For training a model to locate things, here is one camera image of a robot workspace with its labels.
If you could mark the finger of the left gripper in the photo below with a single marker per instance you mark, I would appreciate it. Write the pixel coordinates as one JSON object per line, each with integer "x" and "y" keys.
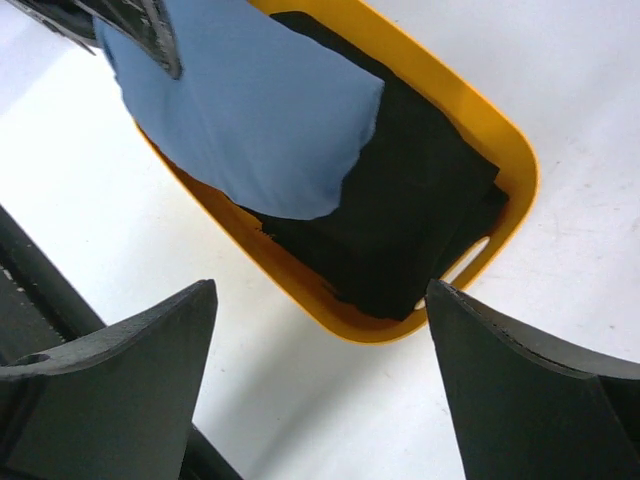
{"x": 146, "y": 22}

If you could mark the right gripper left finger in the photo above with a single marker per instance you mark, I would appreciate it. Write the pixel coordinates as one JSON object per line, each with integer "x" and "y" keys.
{"x": 115, "y": 404}

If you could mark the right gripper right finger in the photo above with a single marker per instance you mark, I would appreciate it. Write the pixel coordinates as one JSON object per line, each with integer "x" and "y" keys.
{"x": 526, "y": 404}

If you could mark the blue cloth item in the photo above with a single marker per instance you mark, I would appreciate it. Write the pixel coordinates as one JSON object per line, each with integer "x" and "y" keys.
{"x": 268, "y": 116}

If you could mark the black garment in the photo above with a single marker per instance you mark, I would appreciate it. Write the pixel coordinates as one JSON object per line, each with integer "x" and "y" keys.
{"x": 416, "y": 200}

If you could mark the yellow plastic basket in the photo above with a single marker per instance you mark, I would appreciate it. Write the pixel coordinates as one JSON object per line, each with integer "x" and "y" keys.
{"x": 481, "y": 124}

